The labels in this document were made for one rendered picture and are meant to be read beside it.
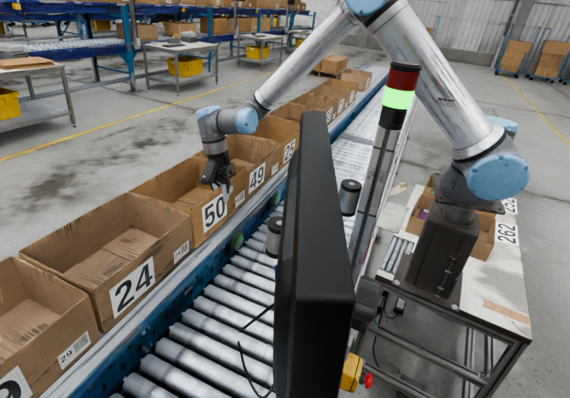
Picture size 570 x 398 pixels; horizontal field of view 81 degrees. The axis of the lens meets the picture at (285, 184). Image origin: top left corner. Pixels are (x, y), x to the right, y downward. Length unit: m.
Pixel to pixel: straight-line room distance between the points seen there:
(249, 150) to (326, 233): 1.62
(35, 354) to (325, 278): 0.80
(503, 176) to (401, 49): 0.43
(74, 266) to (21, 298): 0.17
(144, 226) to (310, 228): 1.13
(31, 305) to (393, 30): 1.26
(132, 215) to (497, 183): 1.23
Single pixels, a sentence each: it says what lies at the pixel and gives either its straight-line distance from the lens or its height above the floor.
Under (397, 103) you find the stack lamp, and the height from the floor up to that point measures 1.60.
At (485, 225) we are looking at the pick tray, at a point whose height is 0.79.
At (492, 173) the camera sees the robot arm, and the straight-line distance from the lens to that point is 1.06.
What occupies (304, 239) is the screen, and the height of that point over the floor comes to 1.55.
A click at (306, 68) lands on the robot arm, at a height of 1.54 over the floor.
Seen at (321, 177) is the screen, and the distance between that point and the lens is 0.41.
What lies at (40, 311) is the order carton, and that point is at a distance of 1.24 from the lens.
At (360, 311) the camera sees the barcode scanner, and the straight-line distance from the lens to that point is 0.92.
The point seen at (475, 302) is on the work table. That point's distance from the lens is 1.61.
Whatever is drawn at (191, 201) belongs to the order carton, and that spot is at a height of 0.90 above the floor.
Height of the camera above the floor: 1.74
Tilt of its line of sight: 29 degrees down
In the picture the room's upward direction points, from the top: 6 degrees clockwise
